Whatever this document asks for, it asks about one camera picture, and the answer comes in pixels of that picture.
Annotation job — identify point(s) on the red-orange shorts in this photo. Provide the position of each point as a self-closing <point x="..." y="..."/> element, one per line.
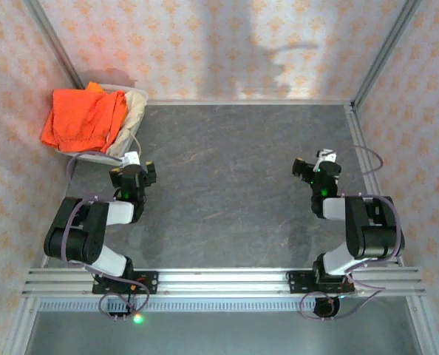
<point x="79" y="118"/>

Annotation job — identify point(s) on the light orange shorts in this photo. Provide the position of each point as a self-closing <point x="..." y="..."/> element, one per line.
<point x="94" y="87"/>

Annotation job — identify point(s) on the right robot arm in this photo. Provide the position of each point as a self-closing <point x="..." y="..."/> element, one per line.
<point x="371" y="236"/>

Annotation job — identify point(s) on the white plastic mesh basket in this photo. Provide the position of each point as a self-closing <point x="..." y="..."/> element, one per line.
<point x="77" y="155"/>

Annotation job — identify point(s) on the small black connector box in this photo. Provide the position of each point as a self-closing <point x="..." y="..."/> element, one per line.
<point x="118" y="310"/>

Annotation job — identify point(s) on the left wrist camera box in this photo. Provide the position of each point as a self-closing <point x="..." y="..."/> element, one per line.
<point x="131" y="158"/>

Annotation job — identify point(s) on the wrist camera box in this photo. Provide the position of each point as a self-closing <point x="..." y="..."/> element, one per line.
<point x="326" y="155"/>
<point x="131" y="158"/>

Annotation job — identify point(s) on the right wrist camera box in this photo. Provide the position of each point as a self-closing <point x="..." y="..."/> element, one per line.
<point x="326" y="155"/>

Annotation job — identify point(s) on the long aluminium side rail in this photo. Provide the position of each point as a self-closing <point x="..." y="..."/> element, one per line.
<point x="353" y="118"/>

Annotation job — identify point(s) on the thin aluminium table edge rail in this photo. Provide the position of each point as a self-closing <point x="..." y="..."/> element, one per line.
<point x="241" y="102"/>

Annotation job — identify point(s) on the wide aluminium base rail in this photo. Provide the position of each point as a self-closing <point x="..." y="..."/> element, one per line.
<point x="219" y="283"/>

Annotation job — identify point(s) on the slanted aluminium frame post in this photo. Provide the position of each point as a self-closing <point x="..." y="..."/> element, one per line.
<point x="53" y="44"/>
<point x="386" y="51"/>

